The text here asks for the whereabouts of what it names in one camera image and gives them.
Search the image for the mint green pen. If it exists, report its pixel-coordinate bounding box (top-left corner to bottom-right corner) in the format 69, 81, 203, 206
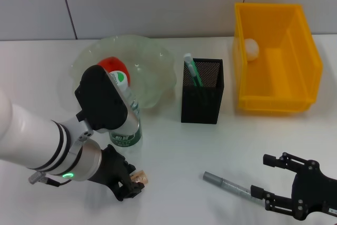
183, 53, 204, 87

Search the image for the white paper ball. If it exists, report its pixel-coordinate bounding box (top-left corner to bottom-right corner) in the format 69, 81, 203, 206
243, 38, 260, 63

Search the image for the yellow plastic bin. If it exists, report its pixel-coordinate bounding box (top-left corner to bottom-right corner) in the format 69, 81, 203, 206
232, 2, 324, 113

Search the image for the clear green-label water bottle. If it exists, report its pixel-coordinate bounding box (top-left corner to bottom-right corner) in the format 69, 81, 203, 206
108, 70, 144, 154

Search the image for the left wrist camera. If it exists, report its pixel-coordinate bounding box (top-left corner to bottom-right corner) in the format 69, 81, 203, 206
74, 64, 140, 134

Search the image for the black mesh pen holder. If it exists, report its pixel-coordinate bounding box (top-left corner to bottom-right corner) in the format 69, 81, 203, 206
181, 58, 225, 125

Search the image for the green glass fruit plate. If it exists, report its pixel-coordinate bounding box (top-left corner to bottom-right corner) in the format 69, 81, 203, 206
68, 34, 177, 110

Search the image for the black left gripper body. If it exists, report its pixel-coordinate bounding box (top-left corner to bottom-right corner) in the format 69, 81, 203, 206
88, 144, 134, 201

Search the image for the small beige eraser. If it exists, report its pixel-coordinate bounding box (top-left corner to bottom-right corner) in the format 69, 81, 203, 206
131, 170, 149, 185

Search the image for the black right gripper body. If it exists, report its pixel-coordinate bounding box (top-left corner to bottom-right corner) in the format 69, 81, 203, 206
290, 160, 337, 221

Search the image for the silver marker pen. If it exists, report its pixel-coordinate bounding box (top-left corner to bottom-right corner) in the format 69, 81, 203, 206
203, 171, 262, 202

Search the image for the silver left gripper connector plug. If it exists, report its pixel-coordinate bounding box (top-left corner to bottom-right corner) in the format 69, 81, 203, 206
28, 171, 45, 185

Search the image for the orange fruit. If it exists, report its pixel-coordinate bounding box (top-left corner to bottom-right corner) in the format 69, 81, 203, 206
96, 56, 131, 86

